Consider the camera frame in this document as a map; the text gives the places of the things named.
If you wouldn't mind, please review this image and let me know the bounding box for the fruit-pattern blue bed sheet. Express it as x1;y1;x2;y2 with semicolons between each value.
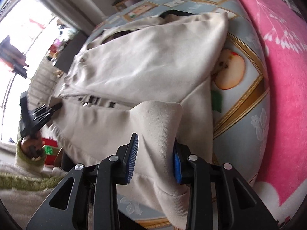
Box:
93;0;271;229

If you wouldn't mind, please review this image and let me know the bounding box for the beige jacket with black trim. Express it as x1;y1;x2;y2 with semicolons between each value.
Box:
50;12;229;228

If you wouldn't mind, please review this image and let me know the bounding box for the left green sleeve forearm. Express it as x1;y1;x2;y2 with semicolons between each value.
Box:
15;140;46;174

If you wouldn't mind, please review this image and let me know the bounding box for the pink blanket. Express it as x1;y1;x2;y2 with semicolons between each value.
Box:
240;0;306;228

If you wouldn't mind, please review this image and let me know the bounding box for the dark grey cabinet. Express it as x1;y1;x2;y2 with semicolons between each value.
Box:
55;31;88;73

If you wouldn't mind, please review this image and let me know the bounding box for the left hand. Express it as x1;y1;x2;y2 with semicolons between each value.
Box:
20;132;45;159

